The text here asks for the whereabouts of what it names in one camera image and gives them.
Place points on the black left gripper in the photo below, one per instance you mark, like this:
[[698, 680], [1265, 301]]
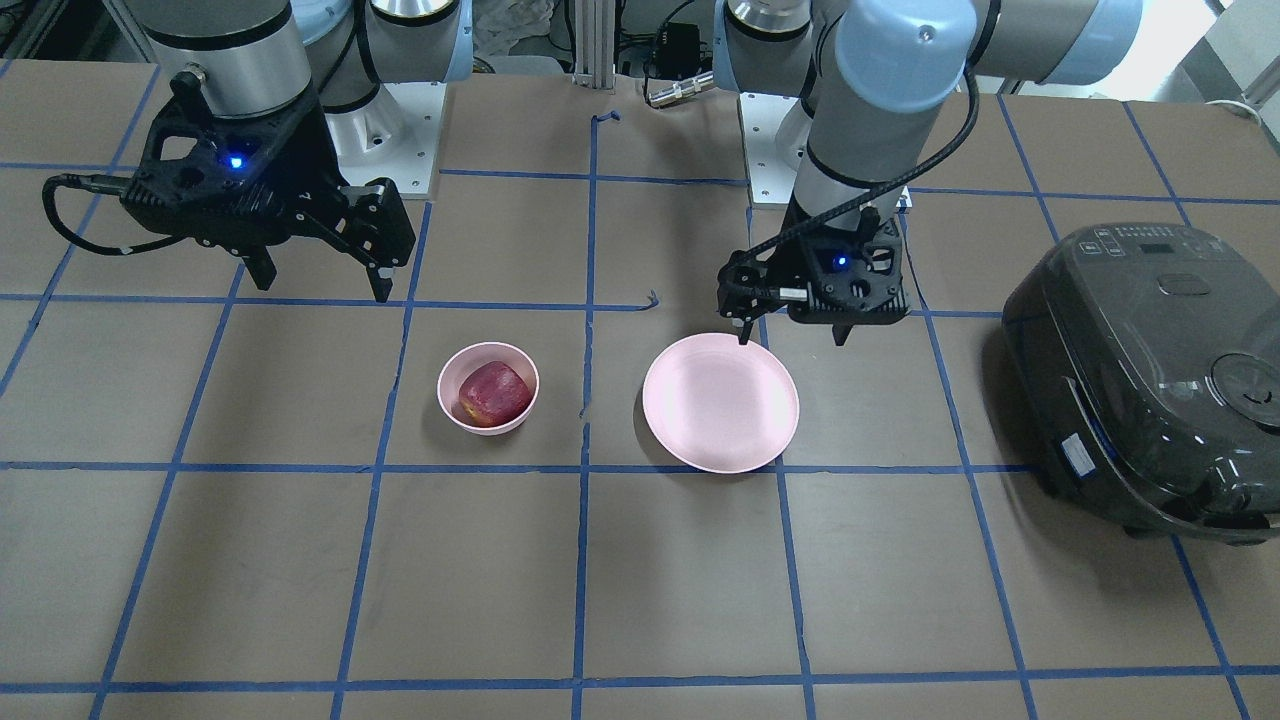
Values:
[[743, 283]]

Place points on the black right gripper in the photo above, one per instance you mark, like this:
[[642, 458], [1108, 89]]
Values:
[[304, 150]]

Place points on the pink bowl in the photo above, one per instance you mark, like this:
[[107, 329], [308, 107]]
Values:
[[466, 361]]

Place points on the red apple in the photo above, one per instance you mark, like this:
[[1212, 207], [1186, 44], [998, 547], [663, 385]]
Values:
[[493, 395]]

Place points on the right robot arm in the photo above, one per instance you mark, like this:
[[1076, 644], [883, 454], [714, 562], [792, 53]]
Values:
[[252, 57]]

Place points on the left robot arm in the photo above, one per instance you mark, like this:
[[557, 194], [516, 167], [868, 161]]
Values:
[[885, 91]]

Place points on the pink plate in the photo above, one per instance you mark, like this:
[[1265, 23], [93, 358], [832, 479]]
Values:
[[720, 406]]

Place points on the dark grey rice cooker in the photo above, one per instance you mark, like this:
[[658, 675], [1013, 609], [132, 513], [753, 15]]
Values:
[[1148, 352]]

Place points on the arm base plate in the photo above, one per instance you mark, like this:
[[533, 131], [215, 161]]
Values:
[[770, 150], [396, 135]]

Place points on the aluminium frame post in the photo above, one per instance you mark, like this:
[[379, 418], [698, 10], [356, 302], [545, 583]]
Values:
[[594, 58]]

